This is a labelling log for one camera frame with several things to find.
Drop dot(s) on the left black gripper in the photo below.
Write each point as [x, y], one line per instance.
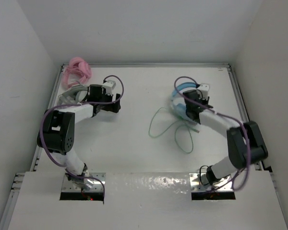
[112, 107]

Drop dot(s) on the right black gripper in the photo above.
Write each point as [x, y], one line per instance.
[206, 101]

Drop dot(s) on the blue headphones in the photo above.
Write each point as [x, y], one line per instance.
[178, 108]

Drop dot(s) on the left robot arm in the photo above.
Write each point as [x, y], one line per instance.
[78, 103]

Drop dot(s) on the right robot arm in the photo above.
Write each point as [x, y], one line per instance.
[245, 142]

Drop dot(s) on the grey headphones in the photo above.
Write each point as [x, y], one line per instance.
[74, 95]

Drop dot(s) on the pink headphones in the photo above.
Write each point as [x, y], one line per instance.
[79, 68]

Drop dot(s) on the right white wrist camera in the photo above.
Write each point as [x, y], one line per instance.
[204, 90]

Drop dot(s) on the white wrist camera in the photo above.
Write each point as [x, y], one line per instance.
[109, 86]
[204, 90]

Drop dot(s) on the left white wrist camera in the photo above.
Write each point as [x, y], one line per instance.
[109, 86]

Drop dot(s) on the aluminium table frame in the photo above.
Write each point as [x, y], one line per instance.
[147, 180]

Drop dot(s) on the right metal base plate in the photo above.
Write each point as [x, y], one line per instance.
[199, 183]

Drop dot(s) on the metal base plate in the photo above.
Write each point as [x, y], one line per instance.
[70, 184]
[199, 183]

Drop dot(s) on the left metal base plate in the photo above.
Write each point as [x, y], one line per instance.
[70, 184]

